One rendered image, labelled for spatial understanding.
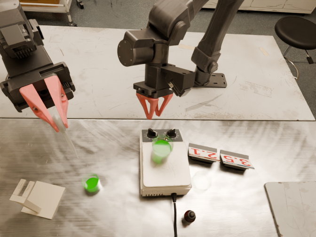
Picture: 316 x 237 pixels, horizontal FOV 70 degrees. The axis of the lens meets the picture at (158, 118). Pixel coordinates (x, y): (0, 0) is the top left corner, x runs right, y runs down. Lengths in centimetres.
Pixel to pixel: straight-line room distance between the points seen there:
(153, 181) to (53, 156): 31
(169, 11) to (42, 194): 55
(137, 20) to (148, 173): 235
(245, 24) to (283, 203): 257
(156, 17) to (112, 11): 240
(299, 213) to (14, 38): 75
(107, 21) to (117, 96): 201
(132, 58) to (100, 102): 34
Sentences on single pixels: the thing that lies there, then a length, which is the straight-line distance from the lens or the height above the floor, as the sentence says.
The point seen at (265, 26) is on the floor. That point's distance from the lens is 318.
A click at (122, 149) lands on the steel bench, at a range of 70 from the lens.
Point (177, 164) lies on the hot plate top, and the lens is 59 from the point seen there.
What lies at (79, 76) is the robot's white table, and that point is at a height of 90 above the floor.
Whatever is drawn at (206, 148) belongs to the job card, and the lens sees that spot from 72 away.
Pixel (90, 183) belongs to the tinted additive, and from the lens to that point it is 64.
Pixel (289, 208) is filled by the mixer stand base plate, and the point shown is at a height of 91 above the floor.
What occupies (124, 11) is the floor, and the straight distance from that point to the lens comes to 292.
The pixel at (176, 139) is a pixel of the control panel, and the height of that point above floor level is 96.
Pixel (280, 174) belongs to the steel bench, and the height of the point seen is 90.
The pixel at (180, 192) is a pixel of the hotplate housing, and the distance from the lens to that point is 62.
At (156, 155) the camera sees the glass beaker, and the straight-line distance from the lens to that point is 54.
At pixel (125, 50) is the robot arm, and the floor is 120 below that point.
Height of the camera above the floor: 153
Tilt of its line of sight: 56 degrees down
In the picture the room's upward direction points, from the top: 8 degrees clockwise
